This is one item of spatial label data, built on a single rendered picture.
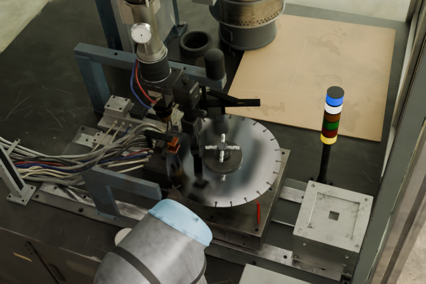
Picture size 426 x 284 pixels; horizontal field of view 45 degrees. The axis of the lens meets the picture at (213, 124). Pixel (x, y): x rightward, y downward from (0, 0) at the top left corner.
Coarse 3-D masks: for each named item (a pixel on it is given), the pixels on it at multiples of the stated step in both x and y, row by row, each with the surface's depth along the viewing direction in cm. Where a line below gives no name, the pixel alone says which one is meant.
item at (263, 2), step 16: (224, 0) 188; (240, 0) 185; (256, 0) 186; (272, 0) 188; (224, 16) 193; (240, 16) 190; (256, 16) 190; (272, 16) 194; (224, 32) 205; (240, 32) 201; (256, 32) 201; (272, 32) 207; (240, 48) 206; (256, 48) 206
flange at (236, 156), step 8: (216, 144) 151; (232, 144) 151; (208, 152) 149; (216, 152) 147; (232, 152) 148; (240, 152) 149; (208, 160) 147; (216, 160) 147; (224, 160) 146; (232, 160) 147; (240, 160) 147; (216, 168) 146; (224, 168) 145; (232, 168) 145
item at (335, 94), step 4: (328, 88) 135; (332, 88) 135; (336, 88) 135; (340, 88) 135; (328, 92) 134; (332, 92) 134; (336, 92) 134; (340, 92) 134; (328, 96) 134; (332, 96) 133; (336, 96) 133; (340, 96) 133; (328, 100) 135; (332, 100) 134; (336, 100) 133; (340, 100) 134; (328, 104) 135; (332, 104) 135; (336, 104) 134; (340, 104) 135
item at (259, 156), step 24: (216, 120) 158; (240, 120) 158; (240, 144) 152; (264, 144) 151; (168, 168) 148; (192, 168) 147; (240, 168) 146; (264, 168) 146; (192, 192) 142; (216, 192) 141; (240, 192) 141; (264, 192) 141
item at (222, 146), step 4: (224, 136) 148; (224, 140) 147; (220, 144) 145; (224, 144) 145; (208, 148) 146; (212, 148) 146; (216, 148) 145; (220, 148) 144; (224, 148) 144; (228, 148) 145; (232, 148) 145; (236, 148) 145; (220, 152) 144; (224, 152) 145; (220, 156) 143; (220, 160) 142
